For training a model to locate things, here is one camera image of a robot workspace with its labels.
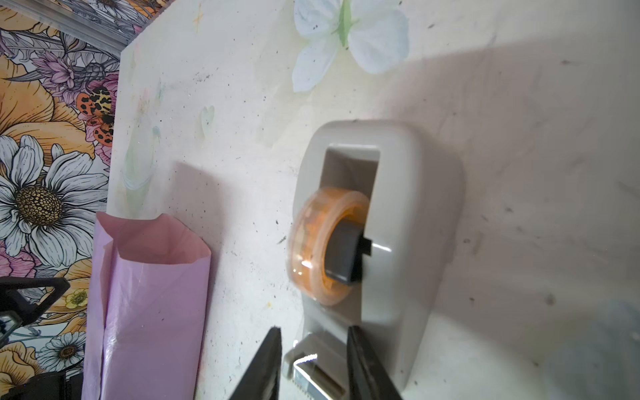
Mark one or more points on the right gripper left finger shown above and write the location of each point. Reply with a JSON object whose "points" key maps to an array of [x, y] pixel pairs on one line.
{"points": [[262, 378]]}

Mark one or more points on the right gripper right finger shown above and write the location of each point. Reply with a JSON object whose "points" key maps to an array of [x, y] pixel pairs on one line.
{"points": [[367, 377]]}

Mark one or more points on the orange clear tape roll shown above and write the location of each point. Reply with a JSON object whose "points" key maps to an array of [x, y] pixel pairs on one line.
{"points": [[309, 239]]}

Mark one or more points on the white tape dispenser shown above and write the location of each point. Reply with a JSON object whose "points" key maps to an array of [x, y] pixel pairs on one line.
{"points": [[393, 264]]}

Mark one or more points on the pink wrapping paper sheet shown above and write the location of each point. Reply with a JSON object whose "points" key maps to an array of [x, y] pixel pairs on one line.
{"points": [[147, 302]]}

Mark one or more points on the left aluminium corner post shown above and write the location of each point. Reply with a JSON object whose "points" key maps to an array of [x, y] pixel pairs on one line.
{"points": [[78, 19]]}

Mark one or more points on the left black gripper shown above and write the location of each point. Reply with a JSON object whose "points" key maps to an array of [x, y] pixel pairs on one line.
{"points": [[35, 387]]}

